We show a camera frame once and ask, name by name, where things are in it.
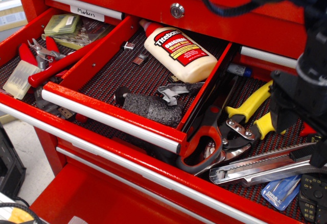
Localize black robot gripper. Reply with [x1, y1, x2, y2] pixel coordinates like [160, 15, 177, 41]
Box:
[270, 54, 326, 168]

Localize silver metal box cutter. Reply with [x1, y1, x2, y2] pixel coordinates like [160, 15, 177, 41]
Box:
[209, 143, 326, 187]

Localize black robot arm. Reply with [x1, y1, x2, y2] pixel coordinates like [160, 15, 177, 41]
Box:
[253, 0, 326, 168]

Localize wide open red drawer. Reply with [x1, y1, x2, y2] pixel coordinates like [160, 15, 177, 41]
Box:
[1, 7, 315, 223]

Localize silver round drawer lock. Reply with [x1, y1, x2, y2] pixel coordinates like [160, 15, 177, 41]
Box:
[170, 3, 185, 19]

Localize small open red drawer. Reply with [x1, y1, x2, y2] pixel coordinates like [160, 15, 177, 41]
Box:
[42, 16, 232, 155]

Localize blue drill bit packet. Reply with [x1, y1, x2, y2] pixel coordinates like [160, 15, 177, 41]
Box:
[261, 175, 302, 211]

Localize blue capped marker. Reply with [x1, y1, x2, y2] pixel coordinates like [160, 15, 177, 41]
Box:
[227, 63, 252, 78]

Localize crumpled grey tape piece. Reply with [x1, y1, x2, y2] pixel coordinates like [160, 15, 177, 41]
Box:
[157, 82, 204, 106]

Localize red tool chest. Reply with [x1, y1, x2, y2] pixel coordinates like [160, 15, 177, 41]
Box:
[1, 0, 306, 125]

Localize black grinding stone bit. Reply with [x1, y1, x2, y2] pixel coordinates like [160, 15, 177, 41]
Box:
[114, 86, 183, 127]

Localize Titebond wood glue bottle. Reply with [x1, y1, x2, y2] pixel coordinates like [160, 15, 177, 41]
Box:
[139, 19, 218, 83]

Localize small silver usb dongle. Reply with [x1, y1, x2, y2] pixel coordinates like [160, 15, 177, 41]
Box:
[123, 41, 135, 51]

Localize drill bit index card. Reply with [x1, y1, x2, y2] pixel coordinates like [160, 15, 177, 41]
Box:
[50, 17, 115, 50]

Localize green plastic parts case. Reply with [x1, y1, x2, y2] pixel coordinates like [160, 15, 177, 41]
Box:
[44, 14, 80, 35]

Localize white markers label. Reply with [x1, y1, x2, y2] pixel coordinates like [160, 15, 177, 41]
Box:
[70, 5, 105, 22]

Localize clear plastic bit case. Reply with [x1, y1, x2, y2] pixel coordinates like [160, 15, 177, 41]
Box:
[3, 60, 41, 99]

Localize black crate on floor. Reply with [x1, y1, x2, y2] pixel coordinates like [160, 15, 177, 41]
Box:
[1, 124, 26, 198]

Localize red plastic tool handle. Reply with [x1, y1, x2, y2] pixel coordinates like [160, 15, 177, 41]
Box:
[299, 122, 317, 137]

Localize yellow handled tin snips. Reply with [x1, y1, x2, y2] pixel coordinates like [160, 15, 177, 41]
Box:
[219, 81, 275, 162]

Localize black wire stripper crimper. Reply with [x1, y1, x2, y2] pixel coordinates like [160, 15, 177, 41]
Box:
[298, 160, 326, 223]

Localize red black handled scissors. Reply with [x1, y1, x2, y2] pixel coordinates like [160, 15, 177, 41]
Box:
[176, 76, 238, 175]

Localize long red handled tool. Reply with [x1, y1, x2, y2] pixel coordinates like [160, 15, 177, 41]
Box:
[28, 40, 100, 88]

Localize red handled flush cutters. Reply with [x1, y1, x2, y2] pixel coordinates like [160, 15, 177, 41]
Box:
[18, 38, 66, 71]

